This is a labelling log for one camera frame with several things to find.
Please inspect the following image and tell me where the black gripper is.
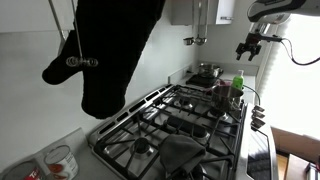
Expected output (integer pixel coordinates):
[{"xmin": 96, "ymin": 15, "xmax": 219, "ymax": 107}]
[{"xmin": 235, "ymin": 32, "xmax": 265, "ymax": 62}]

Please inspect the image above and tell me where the green plastic bottle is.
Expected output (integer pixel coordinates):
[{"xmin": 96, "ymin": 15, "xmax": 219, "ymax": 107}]
[{"xmin": 231, "ymin": 75, "xmax": 246, "ymax": 92}]

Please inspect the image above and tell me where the pink cloth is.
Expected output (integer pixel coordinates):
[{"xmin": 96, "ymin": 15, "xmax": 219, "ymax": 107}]
[{"xmin": 215, "ymin": 78, "xmax": 235, "ymax": 88}]

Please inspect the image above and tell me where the small lidded steel pot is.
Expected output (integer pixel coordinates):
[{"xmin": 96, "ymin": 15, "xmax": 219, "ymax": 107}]
[{"xmin": 198, "ymin": 62, "xmax": 222, "ymax": 79}]

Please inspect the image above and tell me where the stainless steel pot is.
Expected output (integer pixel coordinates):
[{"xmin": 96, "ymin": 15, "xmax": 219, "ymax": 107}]
[{"xmin": 210, "ymin": 84, "xmax": 245, "ymax": 113}]

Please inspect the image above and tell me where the hanging metal ladle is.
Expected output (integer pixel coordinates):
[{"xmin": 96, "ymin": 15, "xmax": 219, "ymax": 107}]
[{"xmin": 194, "ymin": 0, "xmax": 209, "ymax": 46}]

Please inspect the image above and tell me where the black portable cooktop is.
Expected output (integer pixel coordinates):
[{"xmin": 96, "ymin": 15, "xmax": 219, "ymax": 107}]
[{"xmin": 185, "ymin": 73, "xmax": 223, "ymax": 89}]

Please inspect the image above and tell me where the silver stove knob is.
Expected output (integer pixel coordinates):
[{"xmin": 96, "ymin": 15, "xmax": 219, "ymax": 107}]
[
  {"xmin": 250, "ymin": 118, "xmax": 266, "ymax": 130},
  {"xmin": 252, "ymin": 104, "xmax": 266, "ymax": 113},
  {"xmin": 251, "ymin": 110, "xmax": 266, "ymax": 120}
]

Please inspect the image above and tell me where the black cast iron grate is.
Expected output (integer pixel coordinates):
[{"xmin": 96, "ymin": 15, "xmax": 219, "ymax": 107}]
[
  {"xmin": 128, "ymin": 98, "xmax": 246, "ymax": 151},
  {"xmin": 156, "ymin": 83, "xmax": 249, "ymax": 125},
  {"xmin": 92, "ymin": 121, "xmax": 239, "ymax": 180}
]

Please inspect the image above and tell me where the hanging metal measuring cup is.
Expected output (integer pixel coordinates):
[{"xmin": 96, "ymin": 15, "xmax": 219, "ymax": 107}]
[{"xmin": 182, "ymin": 0, "xmax": 196, "ymax": 46}]

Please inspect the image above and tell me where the round gas burner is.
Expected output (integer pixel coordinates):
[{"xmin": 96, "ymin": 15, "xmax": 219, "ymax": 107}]
[
  {"xmin": 176, "ymin": 163, "xmax": 209, "ymax": 180},
  {"xmin": 208, "ymin": 108, "xmax": 232, "ymax": 122},
  {"xmin": 175, "ymin": 96, "xmax": 195, "ymax": 110},
  {"xmin": 130, "ymin": 136, "xmax": 155, "ymax": 158}
]

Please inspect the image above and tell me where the oval gas burner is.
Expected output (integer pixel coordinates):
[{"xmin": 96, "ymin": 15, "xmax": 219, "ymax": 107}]
[{"xmin": 165, "ymin": 115, "xmax": 209, "ymax": 138}]

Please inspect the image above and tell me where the stainless steel gas stove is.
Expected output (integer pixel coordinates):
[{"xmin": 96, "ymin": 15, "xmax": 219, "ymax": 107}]
[{"xmin": 87, "ymin": 83, "xmax": 280, "ymax": 180}]

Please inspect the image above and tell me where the grey cloth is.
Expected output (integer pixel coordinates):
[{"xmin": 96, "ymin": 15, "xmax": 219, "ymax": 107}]
[{"xmin": 158, "ymin": 133, "xmax": 207, "ymax": 175}]

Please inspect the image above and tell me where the black oven mitt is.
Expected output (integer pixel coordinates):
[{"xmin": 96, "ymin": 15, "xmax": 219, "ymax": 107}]
[{"xmin": 41, "ymin": 0, "xmax": 167, "ymax": 120}]

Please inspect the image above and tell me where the metal coil whisk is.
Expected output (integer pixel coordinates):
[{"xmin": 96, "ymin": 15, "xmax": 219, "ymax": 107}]
[{"xmin": 65, "ymin": 0, "xmax": 100, "ymax": 69}]

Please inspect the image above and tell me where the white tomato tin can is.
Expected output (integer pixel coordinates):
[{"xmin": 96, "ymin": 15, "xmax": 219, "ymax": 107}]
[{"xmin": 43, "ymin": 144, "xmax": 80, "ymax": 180}]

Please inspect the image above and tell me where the red label tin can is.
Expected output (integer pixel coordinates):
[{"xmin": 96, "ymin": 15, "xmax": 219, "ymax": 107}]
[{"xmin": 1, "ymin": 159, "xmax": 43, "ymax": 180}]

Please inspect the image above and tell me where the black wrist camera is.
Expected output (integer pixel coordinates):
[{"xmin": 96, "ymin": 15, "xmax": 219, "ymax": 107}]
[{"xmin": 258, "ymin": 34, "xmax": 284, "ymax": 44}]

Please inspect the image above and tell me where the thin black power cable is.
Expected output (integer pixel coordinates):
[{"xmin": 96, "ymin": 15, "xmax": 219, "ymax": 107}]
[{"xmin": 242, "ymin": 84, "xmax": 262, "ymax": 107}]

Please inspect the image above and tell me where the black robot camera cable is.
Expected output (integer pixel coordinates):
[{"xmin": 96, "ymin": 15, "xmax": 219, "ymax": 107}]
[{"xmin": 281, "ymin": 37, "xmax": 320, "ymax": 67}]

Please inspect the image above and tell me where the metal utensil handle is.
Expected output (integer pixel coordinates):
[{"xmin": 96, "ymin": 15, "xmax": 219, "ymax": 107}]
[{"xmin": 47, "ymin": 0, "xmax": 68, "ymax": 56}]

